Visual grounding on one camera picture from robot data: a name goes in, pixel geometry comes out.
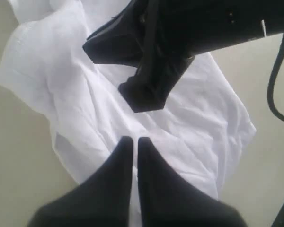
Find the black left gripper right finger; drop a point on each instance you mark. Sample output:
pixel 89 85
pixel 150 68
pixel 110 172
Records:
pixel 168 200

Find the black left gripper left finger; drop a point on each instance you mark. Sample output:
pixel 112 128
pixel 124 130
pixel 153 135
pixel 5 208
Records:
pixel 103 200

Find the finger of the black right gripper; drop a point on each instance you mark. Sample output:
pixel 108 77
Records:
pixel 127 39
pixel 149 88

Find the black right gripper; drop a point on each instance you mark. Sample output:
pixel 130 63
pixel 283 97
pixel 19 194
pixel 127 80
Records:
pixel 189 27

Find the white t-shirt red logo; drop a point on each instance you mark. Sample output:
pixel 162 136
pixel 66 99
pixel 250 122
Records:
pixel 201 133

